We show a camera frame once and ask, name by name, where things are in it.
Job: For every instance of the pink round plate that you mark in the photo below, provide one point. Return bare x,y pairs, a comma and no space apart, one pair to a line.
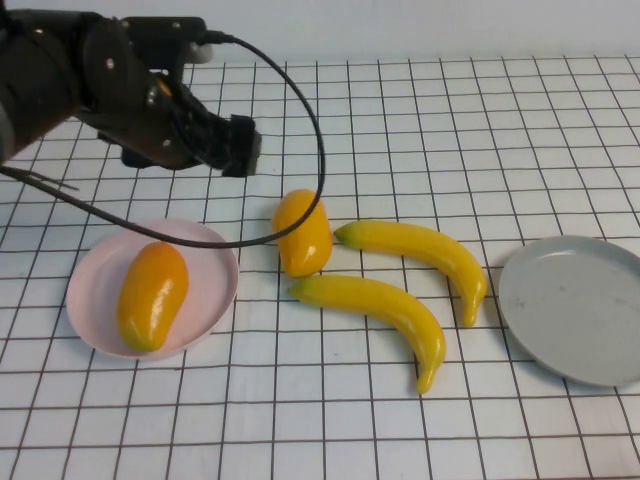
210,280

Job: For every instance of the orange mango with green tip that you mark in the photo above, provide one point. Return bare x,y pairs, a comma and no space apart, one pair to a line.
150,300

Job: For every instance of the grey round plate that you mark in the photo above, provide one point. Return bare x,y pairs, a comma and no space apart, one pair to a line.
575,310

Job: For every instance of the white grid tablecloth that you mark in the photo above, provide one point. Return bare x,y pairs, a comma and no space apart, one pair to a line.
450,125

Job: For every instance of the yellow plastic banana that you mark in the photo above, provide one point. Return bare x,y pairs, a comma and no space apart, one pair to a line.
380,302
430,247

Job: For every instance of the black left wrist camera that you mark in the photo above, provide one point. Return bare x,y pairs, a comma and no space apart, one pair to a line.
160,30

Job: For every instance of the orange yellow mango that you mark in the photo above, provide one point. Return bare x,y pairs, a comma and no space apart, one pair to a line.
305,252

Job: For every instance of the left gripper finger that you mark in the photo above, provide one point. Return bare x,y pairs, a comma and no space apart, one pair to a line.
240,164
242,132

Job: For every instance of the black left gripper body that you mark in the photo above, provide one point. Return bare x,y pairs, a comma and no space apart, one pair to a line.
165,135

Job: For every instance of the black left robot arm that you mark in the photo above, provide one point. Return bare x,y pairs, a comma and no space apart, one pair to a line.
35,75

